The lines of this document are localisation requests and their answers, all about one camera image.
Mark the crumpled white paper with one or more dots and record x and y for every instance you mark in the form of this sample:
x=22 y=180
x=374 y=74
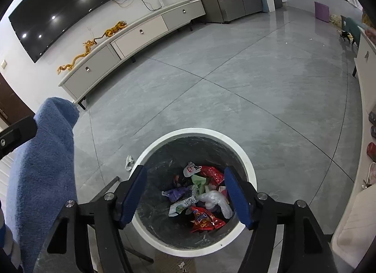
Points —
x=128 y=162

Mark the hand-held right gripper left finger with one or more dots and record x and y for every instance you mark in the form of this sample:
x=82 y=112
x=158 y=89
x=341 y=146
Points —
x=135 y=196

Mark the purple stool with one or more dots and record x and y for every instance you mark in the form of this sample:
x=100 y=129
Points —
x=322 y=11

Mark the blue fluffy blanket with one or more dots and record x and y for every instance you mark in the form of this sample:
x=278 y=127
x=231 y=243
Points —
x=44 y=158

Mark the green wrapper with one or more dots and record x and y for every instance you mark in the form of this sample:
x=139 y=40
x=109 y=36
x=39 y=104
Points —
x=199 y=181

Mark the white plastic bag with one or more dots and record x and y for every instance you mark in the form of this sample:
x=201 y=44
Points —
x=216 y=199

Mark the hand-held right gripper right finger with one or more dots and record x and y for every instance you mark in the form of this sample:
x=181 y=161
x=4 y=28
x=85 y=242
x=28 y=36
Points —
x=238 y=199

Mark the white sideboard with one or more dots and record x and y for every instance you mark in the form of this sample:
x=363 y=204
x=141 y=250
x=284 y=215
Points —
x=364 y=70

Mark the black wall television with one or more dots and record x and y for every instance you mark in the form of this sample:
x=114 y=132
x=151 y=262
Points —
x=73 y=5

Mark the white round trash bin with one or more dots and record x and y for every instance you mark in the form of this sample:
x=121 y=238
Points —
x=176 y=155

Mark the white wrapper with red label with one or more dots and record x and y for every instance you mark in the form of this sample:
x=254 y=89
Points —
x=191 y=170

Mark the person's left hand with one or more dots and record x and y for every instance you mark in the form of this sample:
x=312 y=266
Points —
x=10 y=243

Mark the small white paper scrap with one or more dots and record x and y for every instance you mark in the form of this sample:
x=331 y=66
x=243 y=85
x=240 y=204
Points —
x=182 y=267

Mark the white light switch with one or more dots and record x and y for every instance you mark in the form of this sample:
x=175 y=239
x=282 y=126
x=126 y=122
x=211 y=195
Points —
x=3 y=64

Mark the green chair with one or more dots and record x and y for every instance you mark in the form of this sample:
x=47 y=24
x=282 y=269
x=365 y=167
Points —
x=354 y=30

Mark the white television cabinet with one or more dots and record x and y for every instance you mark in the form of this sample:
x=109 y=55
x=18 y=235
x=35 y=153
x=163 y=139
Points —
x=97 y=67

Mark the golden dragon ornament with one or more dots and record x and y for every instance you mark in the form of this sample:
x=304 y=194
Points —
x=116 y=28

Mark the brown entrance door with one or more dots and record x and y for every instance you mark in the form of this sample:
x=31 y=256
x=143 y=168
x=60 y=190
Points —
x=11 y=96

